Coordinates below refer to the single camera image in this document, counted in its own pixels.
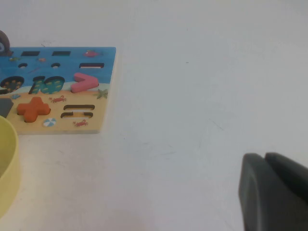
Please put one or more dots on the colourful wooden number puzzle board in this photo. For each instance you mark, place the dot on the colourful wooden number puzzle board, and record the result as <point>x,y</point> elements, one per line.
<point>60,113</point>

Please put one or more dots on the pink greater-than sign piece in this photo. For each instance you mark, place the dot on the pink greater-than sign piece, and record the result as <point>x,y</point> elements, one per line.
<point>83,83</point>

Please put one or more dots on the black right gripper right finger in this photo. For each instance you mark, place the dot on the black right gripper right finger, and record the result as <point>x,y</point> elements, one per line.
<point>291,170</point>

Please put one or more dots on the orange plus sign piece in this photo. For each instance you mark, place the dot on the orange plus sign piece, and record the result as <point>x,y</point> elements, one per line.
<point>32,109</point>

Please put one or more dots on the dark grey wooden square piece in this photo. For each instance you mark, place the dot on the dark grey wooden square piece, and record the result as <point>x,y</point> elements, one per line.
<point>4,108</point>

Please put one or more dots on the yellow plastic bowl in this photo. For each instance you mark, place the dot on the yellow plastic bowl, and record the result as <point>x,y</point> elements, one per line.
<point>10,154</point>

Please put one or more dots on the brown wooden fish piece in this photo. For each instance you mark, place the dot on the brown wooden fish piece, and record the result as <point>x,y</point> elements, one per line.
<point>4,39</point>

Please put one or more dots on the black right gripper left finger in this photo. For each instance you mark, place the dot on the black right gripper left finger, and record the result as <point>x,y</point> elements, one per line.
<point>264,197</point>

